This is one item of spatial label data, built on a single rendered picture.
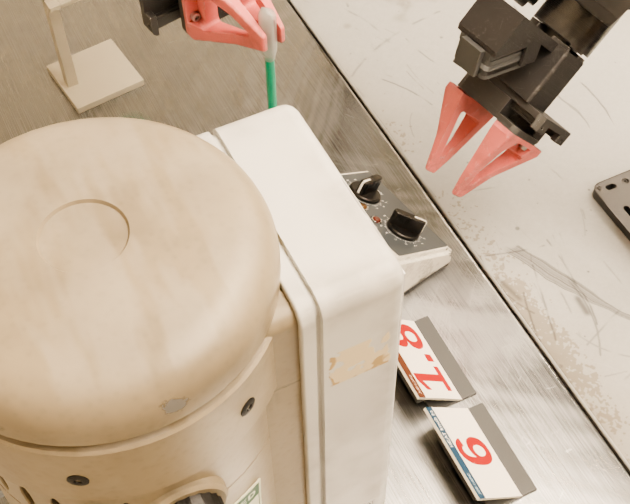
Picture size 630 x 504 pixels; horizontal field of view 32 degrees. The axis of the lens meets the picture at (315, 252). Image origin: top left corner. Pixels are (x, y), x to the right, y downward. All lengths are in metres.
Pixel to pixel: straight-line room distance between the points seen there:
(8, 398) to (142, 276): 0.04
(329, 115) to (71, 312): 0.91
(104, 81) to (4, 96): 0.11
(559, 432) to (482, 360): 0.09
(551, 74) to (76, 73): 0.56
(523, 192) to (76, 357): 0.87
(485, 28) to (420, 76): 0.38
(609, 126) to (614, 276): 0.20
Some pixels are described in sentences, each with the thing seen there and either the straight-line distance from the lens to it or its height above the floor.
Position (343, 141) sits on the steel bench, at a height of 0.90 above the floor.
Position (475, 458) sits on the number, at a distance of 0.91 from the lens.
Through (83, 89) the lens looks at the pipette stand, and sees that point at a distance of 1.21.
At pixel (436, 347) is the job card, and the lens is 0.99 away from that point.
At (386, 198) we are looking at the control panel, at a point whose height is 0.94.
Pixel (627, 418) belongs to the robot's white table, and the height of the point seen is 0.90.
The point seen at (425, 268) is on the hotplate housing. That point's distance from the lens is 1.00.
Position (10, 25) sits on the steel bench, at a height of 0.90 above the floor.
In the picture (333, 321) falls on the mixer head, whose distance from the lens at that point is 0.30.
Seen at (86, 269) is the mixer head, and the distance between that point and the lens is 0.28.
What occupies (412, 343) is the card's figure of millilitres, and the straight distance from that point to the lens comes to 0.97.
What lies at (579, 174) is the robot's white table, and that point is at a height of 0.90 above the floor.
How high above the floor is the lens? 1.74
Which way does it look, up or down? 53 degrees down
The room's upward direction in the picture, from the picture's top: 1 degrees counter-clockwise
